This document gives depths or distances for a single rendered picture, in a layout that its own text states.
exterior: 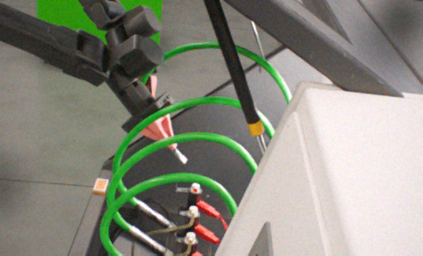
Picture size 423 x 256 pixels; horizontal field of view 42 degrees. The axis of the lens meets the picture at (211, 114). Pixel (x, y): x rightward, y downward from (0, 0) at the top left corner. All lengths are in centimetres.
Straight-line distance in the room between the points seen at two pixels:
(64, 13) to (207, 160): 311
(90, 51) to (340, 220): 69
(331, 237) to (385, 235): 4
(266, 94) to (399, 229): 99
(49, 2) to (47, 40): 343
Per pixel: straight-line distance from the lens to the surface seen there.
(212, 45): 109
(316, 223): 47
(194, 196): 115
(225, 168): 150
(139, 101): 106
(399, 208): 46
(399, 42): 105
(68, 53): 101
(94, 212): 138
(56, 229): 284
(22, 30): 100
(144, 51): 102
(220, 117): 142
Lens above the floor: 179
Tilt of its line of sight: 27 degrees down
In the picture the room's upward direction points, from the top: 7 degrees clockwise
